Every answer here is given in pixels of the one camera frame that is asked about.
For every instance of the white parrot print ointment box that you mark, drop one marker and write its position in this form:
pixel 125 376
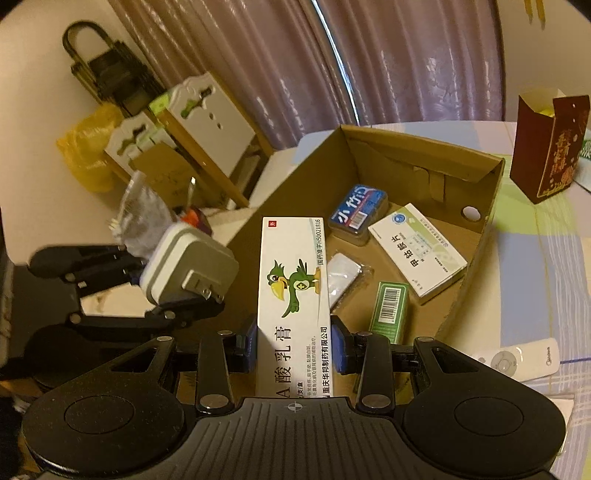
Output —
pixel 295 286

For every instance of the dark red paper carton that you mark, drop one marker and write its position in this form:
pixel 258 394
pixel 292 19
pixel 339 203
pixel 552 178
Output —
pixel 542 152

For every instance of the small white wooden chair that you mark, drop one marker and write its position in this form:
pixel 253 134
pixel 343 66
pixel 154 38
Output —
pixel 131 138

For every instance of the silver packet in clear wrap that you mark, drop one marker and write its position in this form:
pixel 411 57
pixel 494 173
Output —
pixel 342 278

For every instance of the white green medicine box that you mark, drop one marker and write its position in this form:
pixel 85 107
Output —
pixel 418 249

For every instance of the white power adapter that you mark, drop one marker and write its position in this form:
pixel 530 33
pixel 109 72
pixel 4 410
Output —
pixel 184 263

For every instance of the large white wooden chair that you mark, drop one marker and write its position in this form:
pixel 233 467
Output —
pixel 217 124

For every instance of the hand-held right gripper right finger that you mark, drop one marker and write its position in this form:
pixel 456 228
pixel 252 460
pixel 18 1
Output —
pixel 342 350

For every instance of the small red object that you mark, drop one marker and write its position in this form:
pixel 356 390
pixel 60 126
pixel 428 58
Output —
pixel 199 220

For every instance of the yellow plastic bag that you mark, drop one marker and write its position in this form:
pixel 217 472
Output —
pixel 90 152

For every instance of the brown cardboard box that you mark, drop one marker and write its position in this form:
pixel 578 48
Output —
pixel 415 184

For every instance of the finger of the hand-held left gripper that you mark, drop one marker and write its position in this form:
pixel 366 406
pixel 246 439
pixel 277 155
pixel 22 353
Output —
pixel 181 312
pixel 83 264

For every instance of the small green box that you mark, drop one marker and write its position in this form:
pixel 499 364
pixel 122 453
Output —
pixel 391 310

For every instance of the black folding trolley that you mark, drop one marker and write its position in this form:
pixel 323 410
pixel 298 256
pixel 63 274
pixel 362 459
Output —
pixel 111 74

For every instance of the white paper sheet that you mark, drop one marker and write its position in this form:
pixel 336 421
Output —
pixel 561 410

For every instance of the shiny metal pole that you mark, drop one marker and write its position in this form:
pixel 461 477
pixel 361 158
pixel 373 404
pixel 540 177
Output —
pixel 342 78

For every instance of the white remote control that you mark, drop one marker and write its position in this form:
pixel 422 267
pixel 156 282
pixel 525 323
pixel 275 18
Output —
pixel 517 359

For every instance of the grey plastic bag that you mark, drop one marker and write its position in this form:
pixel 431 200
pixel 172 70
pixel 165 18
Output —
pixel 141 217

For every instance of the purple curtain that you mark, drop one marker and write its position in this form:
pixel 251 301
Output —
pixel 406 60

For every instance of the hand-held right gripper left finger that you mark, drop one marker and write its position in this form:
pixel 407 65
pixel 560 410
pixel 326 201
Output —
pixel 247 347

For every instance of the flat cardboard sheet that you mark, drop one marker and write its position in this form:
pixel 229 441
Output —
pixel 166 177

